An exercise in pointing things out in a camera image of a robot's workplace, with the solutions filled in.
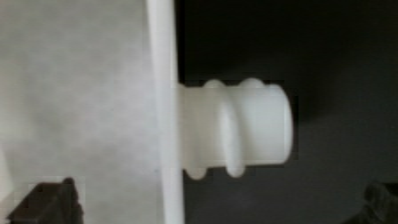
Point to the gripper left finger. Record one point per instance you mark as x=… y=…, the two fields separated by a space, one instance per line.
x=51 y=206

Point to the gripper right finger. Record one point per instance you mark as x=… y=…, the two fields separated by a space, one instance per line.
x=380 y=211

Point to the white cabinet body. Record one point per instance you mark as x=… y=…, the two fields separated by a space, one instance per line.
x=102 y=121

